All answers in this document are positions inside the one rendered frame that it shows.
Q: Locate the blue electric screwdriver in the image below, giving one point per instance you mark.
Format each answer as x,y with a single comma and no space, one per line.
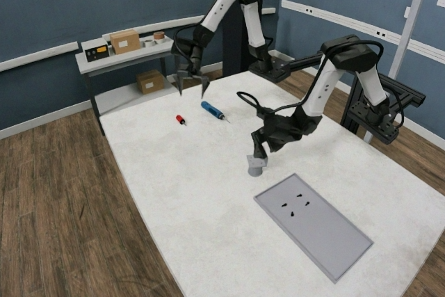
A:
214,111

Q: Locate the red screwdriver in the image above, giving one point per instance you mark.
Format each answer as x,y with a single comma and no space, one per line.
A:
180,120

